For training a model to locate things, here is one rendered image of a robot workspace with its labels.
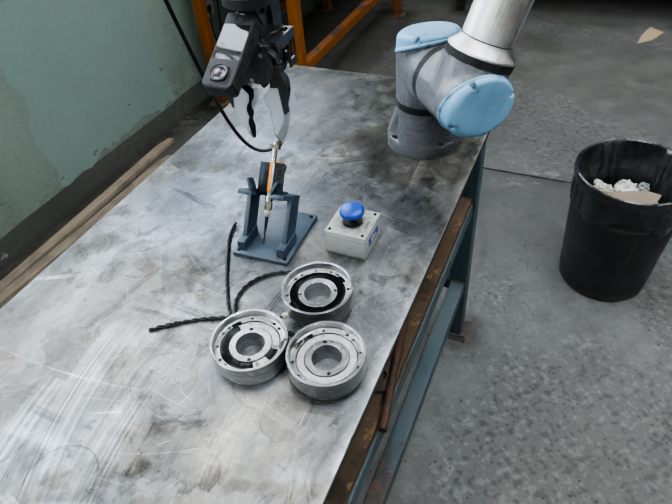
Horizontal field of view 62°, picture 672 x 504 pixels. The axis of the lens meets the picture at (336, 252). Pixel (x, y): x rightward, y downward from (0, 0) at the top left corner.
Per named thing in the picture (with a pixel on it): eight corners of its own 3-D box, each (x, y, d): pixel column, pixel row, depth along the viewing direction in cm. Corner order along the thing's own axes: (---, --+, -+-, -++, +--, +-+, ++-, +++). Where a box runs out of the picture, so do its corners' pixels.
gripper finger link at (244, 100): (268, 122, 90) (269, 69, 84) (252, 141, 86) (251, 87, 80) (251, 117, 91) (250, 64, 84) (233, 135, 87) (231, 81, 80)
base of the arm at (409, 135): (401, 116, 122) (401, 73, 116) (470, 126, 117) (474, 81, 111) (376, 152, 113) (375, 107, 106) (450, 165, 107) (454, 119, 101)
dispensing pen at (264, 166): (249, 242, 90) (262, 137, 87) (261, 240, 94) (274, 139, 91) (261, 245, 90) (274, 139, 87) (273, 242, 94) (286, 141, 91)
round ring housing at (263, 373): (305, 364, 76) (302, 345, 73) (235, 403, 72) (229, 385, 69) (269, 316, 83) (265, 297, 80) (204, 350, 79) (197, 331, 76)
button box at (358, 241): (366, 261, 90) (365, 238, 86) (326, 251, 92) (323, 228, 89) (383, 229, 95) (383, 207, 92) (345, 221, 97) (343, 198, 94)
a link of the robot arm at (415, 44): (440, 75, 114) (443, 7, 105) (473, 104, 104) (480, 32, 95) (385, 88, 111) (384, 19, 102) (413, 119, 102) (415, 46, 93)
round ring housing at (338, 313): (329, 270, 89) (326, 251, 86) (368, 310, 82) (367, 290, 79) (271, 301, 85) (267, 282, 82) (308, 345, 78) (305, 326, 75)
